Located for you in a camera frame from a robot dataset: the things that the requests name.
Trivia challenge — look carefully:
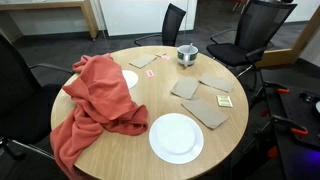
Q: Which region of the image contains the black robot base board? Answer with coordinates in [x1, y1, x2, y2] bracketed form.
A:
[266, 84, 320, 180]

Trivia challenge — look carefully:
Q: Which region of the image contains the brown paper napkin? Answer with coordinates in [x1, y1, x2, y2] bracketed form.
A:
[128, 53, 158, 70]
[180, 97, 231, 130]
[198, 72, 235, 94]
[170, 76, 200, 101]

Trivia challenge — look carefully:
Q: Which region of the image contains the small white plate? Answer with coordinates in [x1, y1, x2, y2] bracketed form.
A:
[121, 69, 139, 90]

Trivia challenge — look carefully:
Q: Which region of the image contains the large white plate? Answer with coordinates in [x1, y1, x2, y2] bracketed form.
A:
[148, 112, 205, 165]

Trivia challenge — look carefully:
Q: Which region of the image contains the orange fleece cloth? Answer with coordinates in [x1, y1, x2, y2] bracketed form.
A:
[49, 53, 149, 180]

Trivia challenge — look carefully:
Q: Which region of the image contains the black mesh office chair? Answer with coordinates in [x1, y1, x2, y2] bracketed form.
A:
[0, 33, 75, 180]
[206, 0, 298, 92]
[134, 2, 187, 48]

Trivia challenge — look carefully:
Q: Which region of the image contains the orange black bar clamp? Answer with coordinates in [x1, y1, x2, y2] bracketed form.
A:
[263, 80, 290, 101]
[256, 114, 309, 138]
[266, 145, 280, 160]

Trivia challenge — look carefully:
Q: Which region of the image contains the light wooden desk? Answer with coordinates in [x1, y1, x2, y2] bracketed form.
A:
[0, 0, 100, 43]

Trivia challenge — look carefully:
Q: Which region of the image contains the wooden frame post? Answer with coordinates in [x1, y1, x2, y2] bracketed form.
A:
[256, 14, 320, 69]

